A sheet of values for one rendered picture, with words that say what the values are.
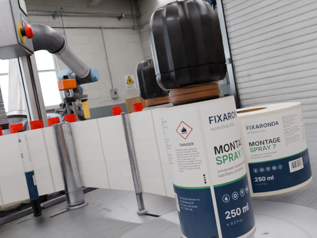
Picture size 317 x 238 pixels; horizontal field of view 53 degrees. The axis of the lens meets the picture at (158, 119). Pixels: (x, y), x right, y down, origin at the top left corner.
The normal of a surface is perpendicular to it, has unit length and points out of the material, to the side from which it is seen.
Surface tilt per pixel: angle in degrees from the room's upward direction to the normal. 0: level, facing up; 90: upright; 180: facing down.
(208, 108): 90
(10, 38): 90
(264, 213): 0
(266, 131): 90
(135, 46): 90
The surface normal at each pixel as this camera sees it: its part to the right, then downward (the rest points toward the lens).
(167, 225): -0.18, -0.98
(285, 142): 0.29, 0.00
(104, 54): 0.61, -0.07
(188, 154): -0.47, 0.13
